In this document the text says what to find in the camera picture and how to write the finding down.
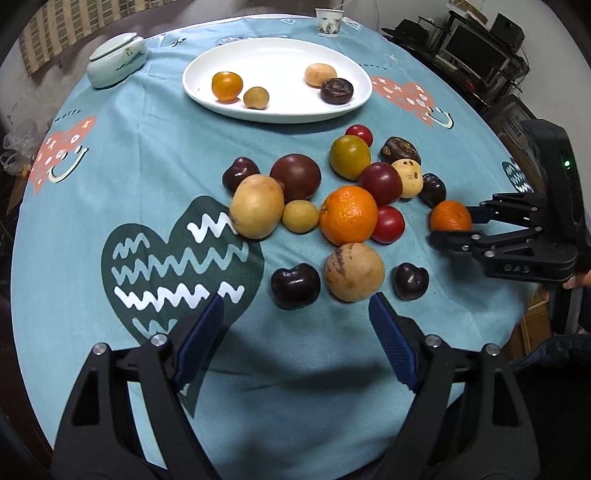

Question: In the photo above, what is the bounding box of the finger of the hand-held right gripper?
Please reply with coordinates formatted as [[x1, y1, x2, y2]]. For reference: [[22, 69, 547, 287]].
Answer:
[[468, 193, 549, 229], [429, 225, 546, 260]]

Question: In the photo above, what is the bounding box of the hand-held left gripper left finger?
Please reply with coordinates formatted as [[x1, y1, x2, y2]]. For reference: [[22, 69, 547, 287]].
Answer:
[[51, 292, 227, 480]]

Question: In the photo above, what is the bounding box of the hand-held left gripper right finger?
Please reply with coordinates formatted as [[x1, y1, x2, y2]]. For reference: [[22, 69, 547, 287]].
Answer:
[[368, 292, 542, 480]]

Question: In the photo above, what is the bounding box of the small tangerine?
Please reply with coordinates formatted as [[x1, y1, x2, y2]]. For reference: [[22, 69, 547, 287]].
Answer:
[[429, 200, 474, 233]]

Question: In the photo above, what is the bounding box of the pale spotted potato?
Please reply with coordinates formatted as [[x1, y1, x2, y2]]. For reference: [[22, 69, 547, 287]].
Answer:
[[392, 158, 424, 199]]

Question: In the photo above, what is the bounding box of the large tan speckled fruit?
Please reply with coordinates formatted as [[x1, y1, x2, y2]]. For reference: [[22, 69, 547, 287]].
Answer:
[[324, 243, 386, 302]]

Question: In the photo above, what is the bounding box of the large orange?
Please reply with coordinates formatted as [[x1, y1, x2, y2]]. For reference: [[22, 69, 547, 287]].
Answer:
[[320, 185, 379, 246]]

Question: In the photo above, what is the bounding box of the large tan potato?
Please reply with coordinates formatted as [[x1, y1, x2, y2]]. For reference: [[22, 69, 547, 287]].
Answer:
[[229, 174, 285, 240]]

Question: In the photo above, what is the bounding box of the small tan round fruit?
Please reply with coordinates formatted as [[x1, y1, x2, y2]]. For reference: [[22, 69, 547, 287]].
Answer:
[[282, 200, 320, 234]]

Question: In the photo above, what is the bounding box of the white oval plate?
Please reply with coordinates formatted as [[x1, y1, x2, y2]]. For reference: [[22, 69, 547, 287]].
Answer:
[[182, 38, 373, 124]]

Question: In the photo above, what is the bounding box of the person's right hand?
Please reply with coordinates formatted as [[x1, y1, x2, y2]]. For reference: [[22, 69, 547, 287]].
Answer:
[[562, 271, 591, 291]]

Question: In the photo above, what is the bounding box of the cardboard box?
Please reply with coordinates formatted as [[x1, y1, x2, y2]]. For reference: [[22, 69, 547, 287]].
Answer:
[[489, 95, 536, 153]]

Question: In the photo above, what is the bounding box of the dark wrinkled passion fruit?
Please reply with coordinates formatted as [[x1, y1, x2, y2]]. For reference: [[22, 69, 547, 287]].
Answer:
[[379, 137, 422, 165]]

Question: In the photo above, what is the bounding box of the wooden crate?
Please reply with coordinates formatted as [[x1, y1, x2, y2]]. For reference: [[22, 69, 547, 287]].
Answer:
[[519, 286, 561, 358]]

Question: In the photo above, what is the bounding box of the black metal rack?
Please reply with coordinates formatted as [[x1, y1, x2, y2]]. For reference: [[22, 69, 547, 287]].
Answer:
[[383, 11, 532, 109]]

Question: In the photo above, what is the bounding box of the green yellow tomato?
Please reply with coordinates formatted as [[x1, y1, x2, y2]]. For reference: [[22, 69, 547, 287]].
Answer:
[[329, 135, 372, 181]]

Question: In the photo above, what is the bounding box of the small red cherry tomato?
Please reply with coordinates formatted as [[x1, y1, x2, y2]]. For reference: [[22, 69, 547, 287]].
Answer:
[[345, 124, 374, 148]]

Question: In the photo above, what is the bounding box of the person's leg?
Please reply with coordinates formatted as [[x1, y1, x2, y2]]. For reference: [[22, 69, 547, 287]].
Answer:
[[508, 332, 591, 377]]

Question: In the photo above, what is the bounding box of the black monitor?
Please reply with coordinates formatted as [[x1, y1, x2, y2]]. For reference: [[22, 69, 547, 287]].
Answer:
[[443, 21, 509, 79]]

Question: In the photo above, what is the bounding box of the dark brown tomato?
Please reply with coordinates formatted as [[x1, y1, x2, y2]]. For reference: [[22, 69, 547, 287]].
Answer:
[[270, 154, 322, 203]]

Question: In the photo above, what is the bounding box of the black speaker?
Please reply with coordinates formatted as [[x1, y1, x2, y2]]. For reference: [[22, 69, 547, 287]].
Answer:
[[489, 13, 526, 44]]

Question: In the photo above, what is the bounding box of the dark brown passion fruit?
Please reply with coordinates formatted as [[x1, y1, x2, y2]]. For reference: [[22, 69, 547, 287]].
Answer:
[[321, 78, 354, 105]]

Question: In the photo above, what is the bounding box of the black hat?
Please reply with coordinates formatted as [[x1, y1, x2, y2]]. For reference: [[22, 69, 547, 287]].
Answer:
[[381, 18, 435, 41]]

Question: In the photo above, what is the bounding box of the pale tan round fruit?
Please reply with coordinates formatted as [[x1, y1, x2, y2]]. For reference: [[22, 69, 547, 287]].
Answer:
[[305, 63, 337, 88]]

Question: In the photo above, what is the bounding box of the printed paper cup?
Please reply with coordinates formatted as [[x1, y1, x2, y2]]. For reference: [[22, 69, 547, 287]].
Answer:
[[315, 7, 346, 38]]

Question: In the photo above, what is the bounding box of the small brown longan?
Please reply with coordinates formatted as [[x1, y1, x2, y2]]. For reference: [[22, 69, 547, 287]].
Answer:
[[243, 87, 270, 110]]

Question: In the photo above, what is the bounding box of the orange yellow tomato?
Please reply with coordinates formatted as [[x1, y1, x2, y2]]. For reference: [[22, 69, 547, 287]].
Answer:
[[211, 71, 243, 103]]

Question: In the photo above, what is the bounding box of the clear plastic bag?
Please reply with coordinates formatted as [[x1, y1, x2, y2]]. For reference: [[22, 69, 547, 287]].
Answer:
[[0, 119, 38, 176]]

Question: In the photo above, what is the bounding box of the white ceramic lidded jar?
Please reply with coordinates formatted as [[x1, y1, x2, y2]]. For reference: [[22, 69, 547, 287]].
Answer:
[[87, 32, 147, 89]]

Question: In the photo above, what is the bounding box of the checked brown curtain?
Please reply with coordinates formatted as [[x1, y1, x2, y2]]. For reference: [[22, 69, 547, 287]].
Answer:
[[18, 0, 153, 77]]

